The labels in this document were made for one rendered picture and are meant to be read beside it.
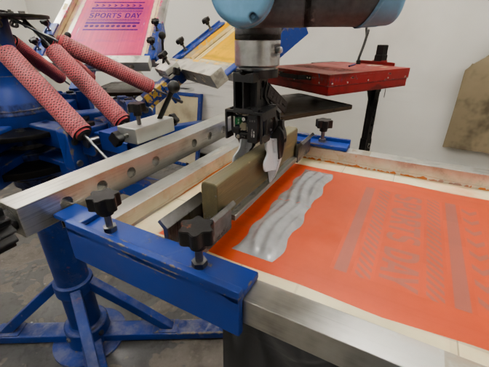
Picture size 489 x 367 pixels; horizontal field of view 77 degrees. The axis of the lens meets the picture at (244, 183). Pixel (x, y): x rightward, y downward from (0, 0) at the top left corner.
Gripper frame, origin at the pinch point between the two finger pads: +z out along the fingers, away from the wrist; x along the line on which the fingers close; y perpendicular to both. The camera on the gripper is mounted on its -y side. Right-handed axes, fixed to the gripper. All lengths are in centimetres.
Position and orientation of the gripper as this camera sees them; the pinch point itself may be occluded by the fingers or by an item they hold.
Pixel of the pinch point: (260, 172)
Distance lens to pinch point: 62.3
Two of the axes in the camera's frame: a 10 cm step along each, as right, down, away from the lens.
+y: -4.8, 3.9, -7.9
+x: 8.8, 2.1, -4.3
